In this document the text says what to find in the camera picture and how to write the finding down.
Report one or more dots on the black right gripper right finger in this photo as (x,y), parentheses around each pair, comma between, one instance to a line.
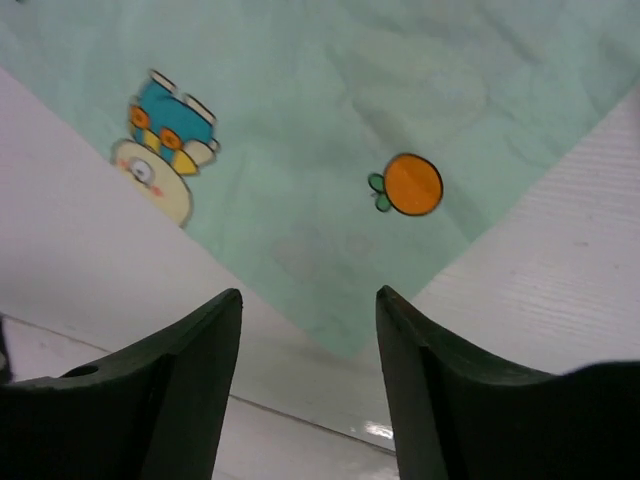
(460,412)

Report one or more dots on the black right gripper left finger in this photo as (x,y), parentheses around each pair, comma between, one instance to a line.
(153,410)

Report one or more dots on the green cartoon print placemat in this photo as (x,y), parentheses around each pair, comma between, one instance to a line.
(321,149)

